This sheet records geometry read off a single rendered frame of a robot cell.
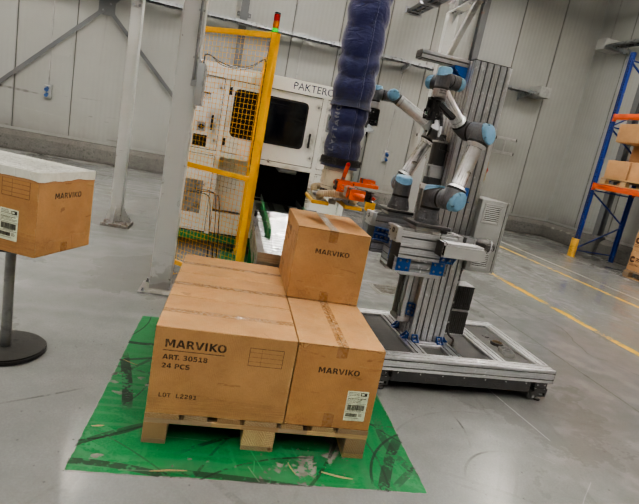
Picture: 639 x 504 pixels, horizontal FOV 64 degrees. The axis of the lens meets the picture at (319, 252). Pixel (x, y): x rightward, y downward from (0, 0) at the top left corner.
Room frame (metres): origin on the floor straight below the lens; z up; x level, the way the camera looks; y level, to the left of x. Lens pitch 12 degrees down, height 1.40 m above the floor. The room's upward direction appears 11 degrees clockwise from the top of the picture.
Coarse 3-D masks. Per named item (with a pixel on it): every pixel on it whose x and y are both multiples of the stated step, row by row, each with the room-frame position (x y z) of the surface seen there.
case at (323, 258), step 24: (288, 216) 3.22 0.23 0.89; (312, 216) 3.05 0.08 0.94; (336, 216) 3.25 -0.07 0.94; (288, 240) 3.00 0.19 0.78; (312, 240) 2.67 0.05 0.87; (336, 240) 2.69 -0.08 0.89; (360, 240) 2.71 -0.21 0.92; (288, 264) 2.80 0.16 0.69; (312, 264) 2.67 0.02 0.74; (336, 264) 2.70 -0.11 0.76; (360, 264) 2.72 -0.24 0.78; (288, 288) 2.65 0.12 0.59; (312, 288) 2.68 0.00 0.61; (336, 288) 2.70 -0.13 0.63
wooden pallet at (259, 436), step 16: (144, 416) 1.95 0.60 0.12; (160, 416) 1.96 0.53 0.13; (176, 416) 1.97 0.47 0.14; (192, 416) 1.99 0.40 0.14; (144, 432) 1.95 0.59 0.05; (160, 432) 1.96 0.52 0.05; (240, 432) 2.13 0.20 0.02; (256, 432) 2.04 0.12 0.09; (272, 432) 2.06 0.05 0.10; (288, 432) 2.07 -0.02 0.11; (304, 432) 2.08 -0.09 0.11; (320, 432) 2.10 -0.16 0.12; (336, 432) 2.12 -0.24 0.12; (352, 432) 2.13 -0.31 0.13; (240, 448) 2.03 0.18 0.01; (256, 448) 2.04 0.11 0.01; (352, 448) 2.13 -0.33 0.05
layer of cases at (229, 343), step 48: (192, 288) 2.49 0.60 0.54; (240, 288) 2.64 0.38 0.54; (192, 336) 1.98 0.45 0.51; (240, 336) 2.02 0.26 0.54; (288, 336) 2.10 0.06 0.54; (336, 336) 2.21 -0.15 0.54; (192, 384) 1.99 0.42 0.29; (240, 384) 2.02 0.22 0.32; (288, 384) 2.06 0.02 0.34; (336, 384) 2.10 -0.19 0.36
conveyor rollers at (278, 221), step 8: (272, 216) 5.22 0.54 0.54; (280, 216) 5.32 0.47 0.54; (272, 224) 4.77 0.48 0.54; (280, 224) 4.80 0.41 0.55; (264, 232) 4.31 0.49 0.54; (272, 232) 4.34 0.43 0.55; (280, 232) 4.43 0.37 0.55; (264, 240) 3.96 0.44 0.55; (272, 240) 4.05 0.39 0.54; (280, 240) 4.07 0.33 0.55; (264, 248) 3.69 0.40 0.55; (272, 248) 3.78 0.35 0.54; (280, 248) 3.80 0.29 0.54
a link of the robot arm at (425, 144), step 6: (426, 132) 3.65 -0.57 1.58; (426, 138) 3.64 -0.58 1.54; (420, 144) 3.67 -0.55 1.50; (426, 144) 3.65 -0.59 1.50; (414, 150) 3.69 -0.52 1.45; (420, 150) 3.65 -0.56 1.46; (426, 150) 3.66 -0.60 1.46; (414, 156) 3.66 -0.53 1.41; (420, 156) 3.65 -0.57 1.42; (408, 162) 3.67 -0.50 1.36; (414, 162) 3.65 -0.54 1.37; (420, 162) 3.68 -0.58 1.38; (402, 168) 3.70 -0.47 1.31; (408, 168) 3.65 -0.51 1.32; (414, 168) 3.66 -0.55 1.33; (396, 174) 3.68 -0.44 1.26; (408, 174) 3.65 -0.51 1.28
